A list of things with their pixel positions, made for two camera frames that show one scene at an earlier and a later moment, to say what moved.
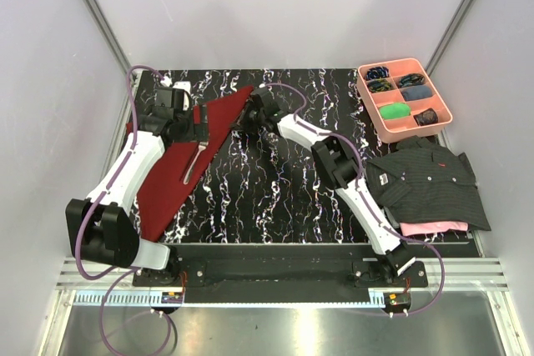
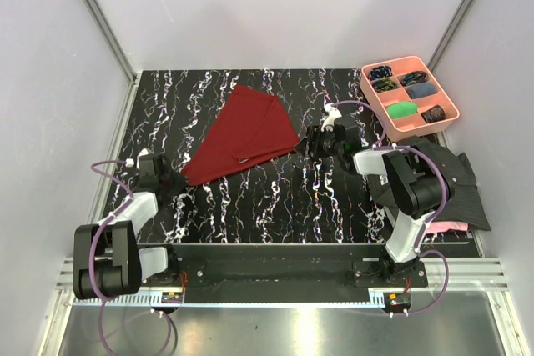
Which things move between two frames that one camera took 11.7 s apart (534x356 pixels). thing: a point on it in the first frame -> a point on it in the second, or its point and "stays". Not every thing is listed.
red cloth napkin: (179, 164) -> (254, 124)
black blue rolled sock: (379, 72) stays
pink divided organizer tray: (401, 101) stays
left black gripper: (197, 132) -> (180, 182)
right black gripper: (242, 125) -> (315, 135)
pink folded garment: (415, 228) stays
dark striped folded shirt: (421, 182) stays
